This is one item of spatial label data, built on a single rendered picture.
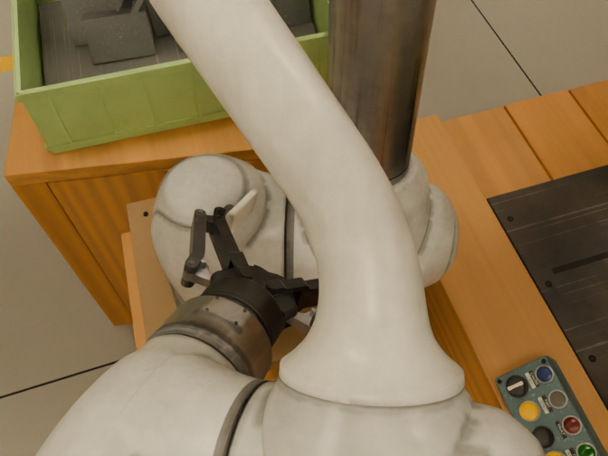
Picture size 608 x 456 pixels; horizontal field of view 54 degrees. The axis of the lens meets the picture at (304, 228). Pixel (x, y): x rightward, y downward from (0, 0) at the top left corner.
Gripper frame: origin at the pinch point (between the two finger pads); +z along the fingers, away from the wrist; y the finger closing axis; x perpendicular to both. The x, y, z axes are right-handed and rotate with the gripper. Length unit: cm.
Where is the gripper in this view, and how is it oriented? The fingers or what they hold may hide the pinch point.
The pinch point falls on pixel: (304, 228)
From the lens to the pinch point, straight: 65.3
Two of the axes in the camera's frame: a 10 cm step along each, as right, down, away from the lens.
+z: 3.2, -4.4, 8.4
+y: -9.1, -3.9, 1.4
